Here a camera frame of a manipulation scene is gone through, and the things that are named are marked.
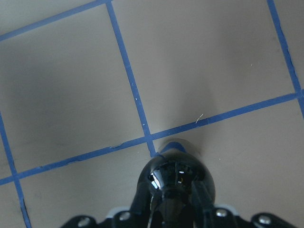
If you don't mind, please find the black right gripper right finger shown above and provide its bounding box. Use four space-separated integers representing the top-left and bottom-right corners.
191 181 215 228

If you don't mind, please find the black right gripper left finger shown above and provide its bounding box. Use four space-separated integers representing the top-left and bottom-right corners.
129 187 152 228

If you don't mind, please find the dark glass wine bottle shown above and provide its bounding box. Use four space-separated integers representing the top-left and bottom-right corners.
136 138 215 228

